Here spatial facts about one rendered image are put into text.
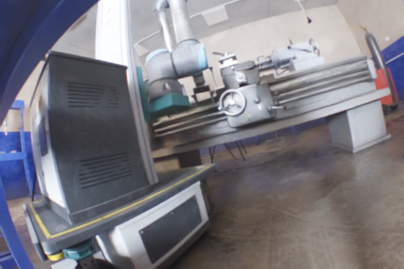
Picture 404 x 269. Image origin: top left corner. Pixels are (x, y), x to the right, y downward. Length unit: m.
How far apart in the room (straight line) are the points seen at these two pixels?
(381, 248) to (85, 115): 1.02
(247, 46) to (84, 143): 5.03
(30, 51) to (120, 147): 0.49
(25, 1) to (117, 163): 0.53
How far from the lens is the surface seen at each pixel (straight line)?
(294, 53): 1.89
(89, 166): 0.58
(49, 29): 0.20
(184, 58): 0.92
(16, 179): 4.33
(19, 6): 0.27
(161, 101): 0.86
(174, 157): 1.72
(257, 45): 5.30
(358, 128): 1.80
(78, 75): 0.64
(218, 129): 1.62
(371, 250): 0.70
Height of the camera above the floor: 0.48
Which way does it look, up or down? 6 degrees up
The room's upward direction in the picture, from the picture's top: 14 degrees counter-clockwise
